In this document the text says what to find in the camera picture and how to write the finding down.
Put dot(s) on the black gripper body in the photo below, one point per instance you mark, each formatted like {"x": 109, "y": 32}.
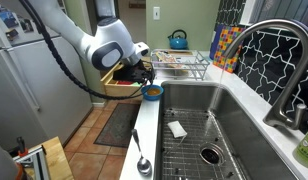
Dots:
{"x": 133, "y": 74}

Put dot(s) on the blue bowl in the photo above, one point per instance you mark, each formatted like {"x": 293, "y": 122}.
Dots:
{"x": 152, "y": 92}

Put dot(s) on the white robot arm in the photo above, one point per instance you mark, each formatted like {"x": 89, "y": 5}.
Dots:
{"x": 111, "y": 44}

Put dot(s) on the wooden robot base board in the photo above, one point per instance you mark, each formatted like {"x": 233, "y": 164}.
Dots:
{"x": 57, "y": 163}

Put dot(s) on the white sponge in sink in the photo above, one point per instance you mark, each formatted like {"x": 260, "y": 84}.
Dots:
{"x": 177, "y": 129}

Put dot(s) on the stainless steel sink basin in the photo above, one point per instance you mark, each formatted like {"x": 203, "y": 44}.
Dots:
{"x": 256, "y": 157}

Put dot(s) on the open wooden drawer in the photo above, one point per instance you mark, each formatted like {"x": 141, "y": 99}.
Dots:
{"x": 120, "y": 88}

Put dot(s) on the metal dish drying rack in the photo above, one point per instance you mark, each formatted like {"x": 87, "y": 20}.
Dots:
{"x": 179, "y": 64}

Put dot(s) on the teal kettle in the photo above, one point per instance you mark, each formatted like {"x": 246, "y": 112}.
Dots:
{"x": 178, "y": 42}

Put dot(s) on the dark patterned floor rug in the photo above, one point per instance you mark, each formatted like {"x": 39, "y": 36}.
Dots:
{"x": 117, "y": 130}

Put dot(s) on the silver metal spoon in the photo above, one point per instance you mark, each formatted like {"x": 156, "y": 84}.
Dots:
{"x": 143, "y": 165}

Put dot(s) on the white refrigerator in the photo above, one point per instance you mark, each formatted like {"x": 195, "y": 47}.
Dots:
{"x": 37, "y": 100}

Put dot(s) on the green soap bottle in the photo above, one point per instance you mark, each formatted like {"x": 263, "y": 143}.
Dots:
{"x": 300, "y": 153}

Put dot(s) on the white light switch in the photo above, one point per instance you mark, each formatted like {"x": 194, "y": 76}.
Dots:
{"x": 156, "y": 13}

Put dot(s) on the wire sink bottom grid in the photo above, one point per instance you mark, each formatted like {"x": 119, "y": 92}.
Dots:
{"x": 203, "y": 154}

